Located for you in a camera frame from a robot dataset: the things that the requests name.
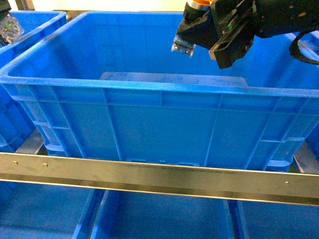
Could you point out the blue crate lower right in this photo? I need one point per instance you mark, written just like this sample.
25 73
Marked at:
258 220

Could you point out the red push button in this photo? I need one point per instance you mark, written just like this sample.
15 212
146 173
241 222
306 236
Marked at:
10 29

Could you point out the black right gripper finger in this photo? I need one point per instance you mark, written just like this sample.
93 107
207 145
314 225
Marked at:
197 26

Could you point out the blue crate lower left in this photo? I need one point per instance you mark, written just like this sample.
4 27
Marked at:
38 211

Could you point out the blue crate lower middle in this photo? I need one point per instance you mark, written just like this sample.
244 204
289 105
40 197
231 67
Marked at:
129 215

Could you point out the metal shelf rail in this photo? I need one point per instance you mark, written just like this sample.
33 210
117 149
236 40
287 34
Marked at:
245 185

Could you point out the large blue plastic crate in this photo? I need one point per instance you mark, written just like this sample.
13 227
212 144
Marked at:
107 86

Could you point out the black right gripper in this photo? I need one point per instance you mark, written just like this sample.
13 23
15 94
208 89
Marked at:
235 27

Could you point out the yellow push button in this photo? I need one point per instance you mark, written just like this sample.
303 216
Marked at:
185 44

